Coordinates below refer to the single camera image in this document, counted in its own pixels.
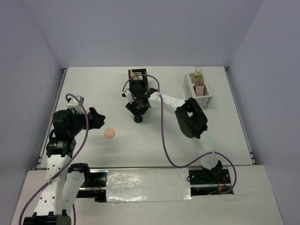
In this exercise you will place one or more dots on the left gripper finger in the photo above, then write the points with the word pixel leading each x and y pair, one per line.
pixel 98 121
pixel 92 112

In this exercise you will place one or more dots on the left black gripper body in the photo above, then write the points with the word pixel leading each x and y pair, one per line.
pixel 79 122

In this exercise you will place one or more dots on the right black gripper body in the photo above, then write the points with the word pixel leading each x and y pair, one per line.
pixel 136 102

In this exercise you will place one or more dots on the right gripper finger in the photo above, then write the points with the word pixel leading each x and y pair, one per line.
pixel 143 110
pixel 132 108

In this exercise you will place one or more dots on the dark green powder puff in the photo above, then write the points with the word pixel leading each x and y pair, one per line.
pixel 138 119

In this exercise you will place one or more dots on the peach round makeup sponge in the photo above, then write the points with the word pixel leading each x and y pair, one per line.
pixel 109 133

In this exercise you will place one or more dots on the beige gold cosmetic tube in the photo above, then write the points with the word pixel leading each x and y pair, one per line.
pixel 133 74

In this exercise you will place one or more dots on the pink palette case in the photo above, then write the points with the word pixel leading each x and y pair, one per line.
pixel 199 89

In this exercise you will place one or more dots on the gold liquid foundation bottle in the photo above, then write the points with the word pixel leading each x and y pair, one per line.
pixel 198 72

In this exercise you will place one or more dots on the white gold egg bottle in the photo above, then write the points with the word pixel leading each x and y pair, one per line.
pixel 138 77

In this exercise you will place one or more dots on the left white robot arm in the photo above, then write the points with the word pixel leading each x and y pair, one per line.
pixel 63 177

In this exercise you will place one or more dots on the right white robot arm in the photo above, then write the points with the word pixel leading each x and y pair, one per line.
pixel 190 117

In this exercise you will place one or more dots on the black slotted organizer box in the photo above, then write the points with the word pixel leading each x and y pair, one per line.
pixel 138 86

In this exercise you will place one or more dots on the white slotted organizer box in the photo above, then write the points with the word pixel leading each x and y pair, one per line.
pixel 189 89

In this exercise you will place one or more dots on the silver taped panel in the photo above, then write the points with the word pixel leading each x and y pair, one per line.
pixel 147 185

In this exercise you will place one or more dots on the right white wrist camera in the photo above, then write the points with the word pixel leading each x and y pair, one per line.
pixel 127 94

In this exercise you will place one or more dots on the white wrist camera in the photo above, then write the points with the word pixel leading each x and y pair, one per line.
pixel 72 103
pixel 127 94

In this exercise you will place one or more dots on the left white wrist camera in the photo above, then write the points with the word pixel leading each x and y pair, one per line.
pixel 72 103

